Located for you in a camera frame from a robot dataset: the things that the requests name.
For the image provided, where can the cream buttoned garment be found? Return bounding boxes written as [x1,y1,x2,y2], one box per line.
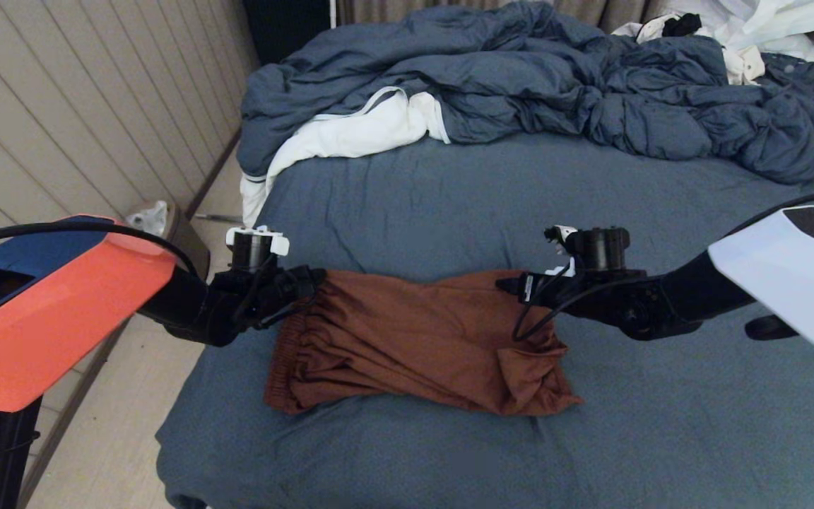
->
[610,14,766,87]

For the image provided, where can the white pillow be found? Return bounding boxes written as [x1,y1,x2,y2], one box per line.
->
[240,87,452,230]

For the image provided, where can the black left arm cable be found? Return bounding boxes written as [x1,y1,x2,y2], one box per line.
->
[0,221,199,278]

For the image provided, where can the beige curtain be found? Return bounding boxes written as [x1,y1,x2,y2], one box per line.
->
[336,0,669,35]

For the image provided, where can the white left camera bracket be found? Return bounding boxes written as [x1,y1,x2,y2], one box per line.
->
[225,226,290,257]

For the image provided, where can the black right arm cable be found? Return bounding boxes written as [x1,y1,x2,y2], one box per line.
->
[512,185,814,344]

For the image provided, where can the dark cabinet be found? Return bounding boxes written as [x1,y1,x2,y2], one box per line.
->
[242,0,331,68]

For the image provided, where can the rumpled blue duvet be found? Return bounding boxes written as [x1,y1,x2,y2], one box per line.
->
[237,0,814,186]

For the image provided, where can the clear plastic bin liner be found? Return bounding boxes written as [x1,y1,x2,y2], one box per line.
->
[126,201,169,238]

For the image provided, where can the bed with blue sheet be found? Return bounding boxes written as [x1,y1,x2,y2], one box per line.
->
[156,131,814,509]

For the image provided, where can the white shirt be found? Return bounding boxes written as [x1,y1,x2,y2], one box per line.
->
[661,0,814,64]

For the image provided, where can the rust brown drawstring shorts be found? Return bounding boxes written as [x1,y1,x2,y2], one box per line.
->
[264,269,584,418]

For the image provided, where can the black cloth item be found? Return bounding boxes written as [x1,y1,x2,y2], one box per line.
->
[661,13,703,38]

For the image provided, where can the brown trash bin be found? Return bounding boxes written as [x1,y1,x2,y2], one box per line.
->
[165,204,211,282]

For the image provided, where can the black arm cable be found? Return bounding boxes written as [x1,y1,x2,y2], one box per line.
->
[0,221,199,278]
[512,185,814,344]

